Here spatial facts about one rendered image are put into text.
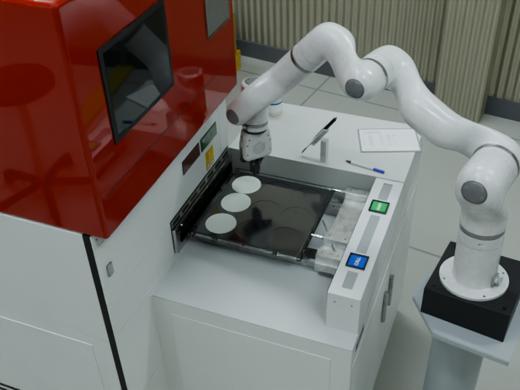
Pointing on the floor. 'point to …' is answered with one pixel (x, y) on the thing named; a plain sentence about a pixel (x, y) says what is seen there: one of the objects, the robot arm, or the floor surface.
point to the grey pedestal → (461, 350)
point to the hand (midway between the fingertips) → (254, 167)
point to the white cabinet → (204, 339)
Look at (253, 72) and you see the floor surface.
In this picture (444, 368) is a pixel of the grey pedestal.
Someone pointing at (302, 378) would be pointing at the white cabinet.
